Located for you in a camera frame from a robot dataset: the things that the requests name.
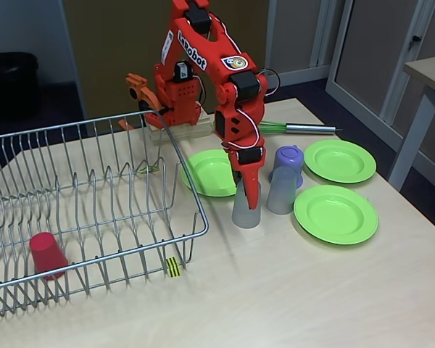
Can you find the red gripper black motor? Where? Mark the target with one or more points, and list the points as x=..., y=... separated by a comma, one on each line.
x=250, y=156

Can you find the grey translucent plastic cup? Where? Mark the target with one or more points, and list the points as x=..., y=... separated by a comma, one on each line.
x=241, y=217
x=281, y=192

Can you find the purple plastic mug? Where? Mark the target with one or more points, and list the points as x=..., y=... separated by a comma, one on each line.
x=289, y=156

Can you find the red plastic cup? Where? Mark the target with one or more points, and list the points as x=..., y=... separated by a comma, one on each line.
x=45, y=250

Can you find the red-orange LeRobot robot arm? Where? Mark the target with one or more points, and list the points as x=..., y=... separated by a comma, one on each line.
x=217, y=54

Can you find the green plastic plate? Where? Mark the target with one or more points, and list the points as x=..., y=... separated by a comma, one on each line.
x=335, y=215
x=206, y=174
x=339, y=163

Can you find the wooden base block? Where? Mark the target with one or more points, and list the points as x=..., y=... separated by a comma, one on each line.
x=192, y=127

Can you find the yellow black striped tape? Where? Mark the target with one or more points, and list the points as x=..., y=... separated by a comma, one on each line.
x=174, y=267

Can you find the orange table clamp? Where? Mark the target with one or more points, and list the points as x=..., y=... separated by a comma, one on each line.
x=145, y=92

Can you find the brown partition board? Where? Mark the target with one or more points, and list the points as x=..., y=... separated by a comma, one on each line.
x=83, y=43

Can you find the beige side table grey leg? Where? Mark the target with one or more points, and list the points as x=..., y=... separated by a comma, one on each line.
x=431, y=70

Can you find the black cabinet lock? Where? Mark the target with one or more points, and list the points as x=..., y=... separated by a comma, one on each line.
x=415, y=38

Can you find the black trash bin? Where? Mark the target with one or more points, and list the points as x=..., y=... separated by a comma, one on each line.
x=11, y=87

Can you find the grey cabinet door white frame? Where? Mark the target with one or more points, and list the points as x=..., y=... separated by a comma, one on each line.
x=293, y=29
x=377, y=43

